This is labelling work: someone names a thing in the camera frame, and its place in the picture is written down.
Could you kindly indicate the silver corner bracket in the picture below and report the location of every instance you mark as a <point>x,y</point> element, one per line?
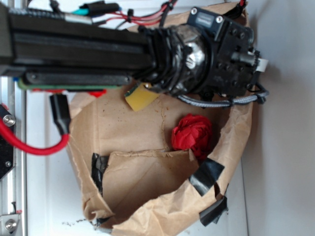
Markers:
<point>9,224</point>

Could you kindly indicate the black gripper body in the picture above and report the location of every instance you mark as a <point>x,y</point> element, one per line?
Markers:
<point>231,61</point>

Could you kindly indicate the brown paper bag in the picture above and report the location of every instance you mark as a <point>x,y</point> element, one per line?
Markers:
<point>130,176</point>

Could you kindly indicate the white plastic tray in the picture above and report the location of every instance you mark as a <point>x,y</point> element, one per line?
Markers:
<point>53,194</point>

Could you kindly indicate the black mounting bracket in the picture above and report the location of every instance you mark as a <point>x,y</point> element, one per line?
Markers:
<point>7,159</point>

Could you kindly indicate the aluminium frame rail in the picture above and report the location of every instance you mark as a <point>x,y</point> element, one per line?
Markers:
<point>13,193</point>

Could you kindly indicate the yellow sponge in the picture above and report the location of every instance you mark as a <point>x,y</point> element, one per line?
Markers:
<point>140,96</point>

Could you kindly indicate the crumpled red paper ball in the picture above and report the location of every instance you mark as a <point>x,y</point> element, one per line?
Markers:
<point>193,132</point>

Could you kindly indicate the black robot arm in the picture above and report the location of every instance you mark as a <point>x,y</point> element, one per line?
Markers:
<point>50,50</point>

